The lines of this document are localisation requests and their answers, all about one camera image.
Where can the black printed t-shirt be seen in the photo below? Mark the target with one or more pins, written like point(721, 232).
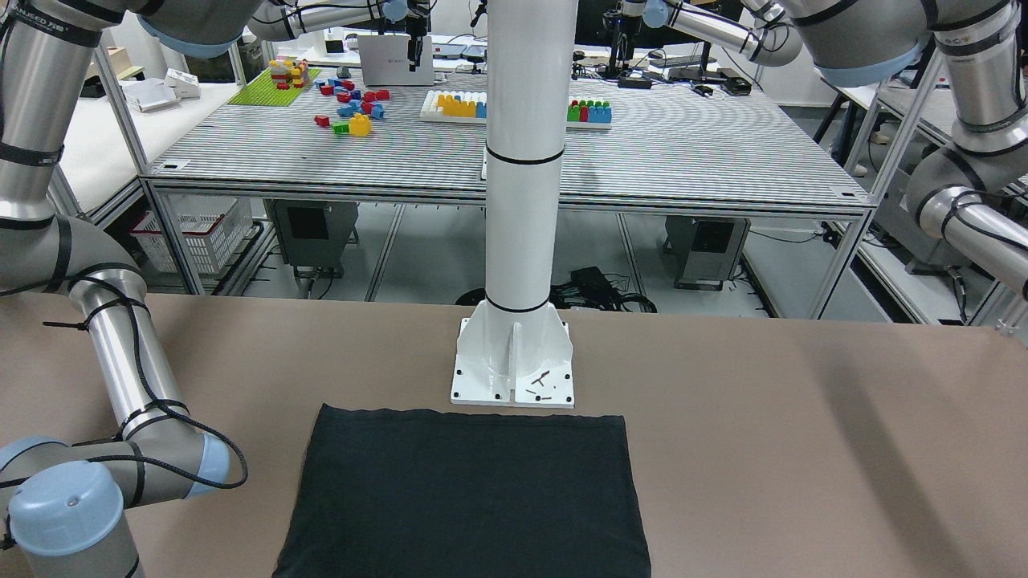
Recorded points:
point(419, 493)

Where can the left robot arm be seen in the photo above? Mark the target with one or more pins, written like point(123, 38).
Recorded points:
point(979, 44)

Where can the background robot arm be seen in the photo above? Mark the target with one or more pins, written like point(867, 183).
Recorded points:
point(277, 22)

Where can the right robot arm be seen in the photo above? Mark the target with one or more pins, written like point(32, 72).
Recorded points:
point(64, 504)

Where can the striped metal work table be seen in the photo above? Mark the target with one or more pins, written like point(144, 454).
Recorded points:
point(668, 151)

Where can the white tray coloured blocks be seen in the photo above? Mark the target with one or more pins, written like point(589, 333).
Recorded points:
point(469, 107)

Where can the white plastic basket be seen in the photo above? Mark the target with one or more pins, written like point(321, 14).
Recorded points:
point(212, 228)

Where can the green lego baseplate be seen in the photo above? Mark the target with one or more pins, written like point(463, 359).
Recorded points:
point(264, 92)

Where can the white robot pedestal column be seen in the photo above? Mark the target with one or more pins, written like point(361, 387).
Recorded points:
point(515, 350)

